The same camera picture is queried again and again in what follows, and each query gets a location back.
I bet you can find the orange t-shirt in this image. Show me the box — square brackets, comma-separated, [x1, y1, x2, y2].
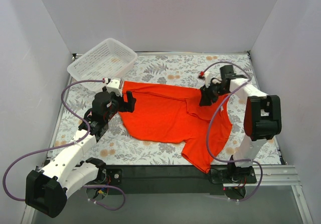
[120, 81, 232, 172]

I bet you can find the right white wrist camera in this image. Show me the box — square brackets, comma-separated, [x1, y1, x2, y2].
[198, 71, 221, 88]

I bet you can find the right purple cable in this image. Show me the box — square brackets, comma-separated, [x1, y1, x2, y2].
[198, 61, 264, 202]

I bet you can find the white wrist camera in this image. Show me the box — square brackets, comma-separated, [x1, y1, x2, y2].
[104, 77, 124, 96]
[198, 71, 221, 88]

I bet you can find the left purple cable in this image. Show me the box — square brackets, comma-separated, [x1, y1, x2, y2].
[2, 78, 126, 211]

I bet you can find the purple cable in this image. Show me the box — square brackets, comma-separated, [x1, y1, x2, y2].
[2, 78, 126, 211]
[198, 61, 264, 202]

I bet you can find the aluminium frame rail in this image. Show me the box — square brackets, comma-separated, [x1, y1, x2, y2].
[22, 165, 313, 223]

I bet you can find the floral patterned table mat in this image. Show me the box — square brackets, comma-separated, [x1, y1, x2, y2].
[50, 53, 281, 166]

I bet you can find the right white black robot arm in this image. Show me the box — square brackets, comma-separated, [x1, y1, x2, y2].
[198, 61, 282, 184]

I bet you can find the white plastic basket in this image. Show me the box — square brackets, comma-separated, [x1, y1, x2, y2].
[67, 38, 137, 81]

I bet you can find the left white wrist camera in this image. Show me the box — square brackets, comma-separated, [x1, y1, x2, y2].
[104, 77, 124, 96]

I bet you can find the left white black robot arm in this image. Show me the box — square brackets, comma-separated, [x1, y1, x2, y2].
[25, 87, 136, 218]

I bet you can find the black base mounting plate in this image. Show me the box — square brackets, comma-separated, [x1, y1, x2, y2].
[86, 165, 259, 197]

